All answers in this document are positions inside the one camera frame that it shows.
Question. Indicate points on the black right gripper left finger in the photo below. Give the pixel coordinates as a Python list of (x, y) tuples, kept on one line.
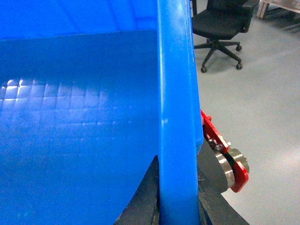
[(143, 208)]

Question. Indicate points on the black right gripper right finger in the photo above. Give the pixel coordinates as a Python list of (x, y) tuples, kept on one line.
[(215, 176)]

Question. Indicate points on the large blue plastic crate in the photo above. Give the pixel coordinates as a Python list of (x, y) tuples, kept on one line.
[(90, 92)]

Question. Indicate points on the black office chair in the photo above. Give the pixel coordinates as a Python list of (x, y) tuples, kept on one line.
[(219, 23)]

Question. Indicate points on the red caster wheel bracket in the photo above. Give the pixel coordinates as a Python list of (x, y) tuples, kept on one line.
[(233, 162)]

